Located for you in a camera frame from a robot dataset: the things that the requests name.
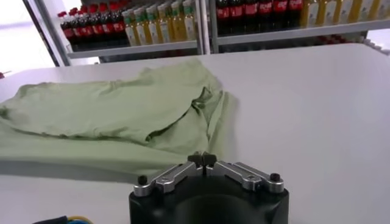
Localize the black window pole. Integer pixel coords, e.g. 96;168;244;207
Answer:
23;0;63;68

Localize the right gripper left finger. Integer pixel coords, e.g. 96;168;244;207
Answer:
133;152;204;198

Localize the cola bottle red cap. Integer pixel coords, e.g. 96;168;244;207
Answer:
69;9;85;46
243;0;258;33
79;6;94;46
58;11;76;46
90;4;104;45
216;0;230;35
229;0;244;33
287;0;303;29
109;1;129;43
272;0;288;30
99;2;115;44
257;0;273;31

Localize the yellow tea bottle green cap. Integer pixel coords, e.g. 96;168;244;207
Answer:
316;0;336;26
122;10;138;46
300;0;319;27
145;5;161;44
133;7;149;46
157;2;174;43
333;0;351;24
379;0;390;19
367;0;385;21
170;1;186;42
349;0;369;23
182;0;197;41

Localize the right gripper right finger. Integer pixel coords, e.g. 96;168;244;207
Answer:
202;151;285;195

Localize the yellow blue wire bundle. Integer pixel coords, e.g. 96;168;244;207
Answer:
32;215;95;224

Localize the light green polo shirt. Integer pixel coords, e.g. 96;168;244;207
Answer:
0;57;240;177

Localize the grey metal shelf rack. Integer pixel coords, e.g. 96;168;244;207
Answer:
207;0;390;56
33;0;205;66

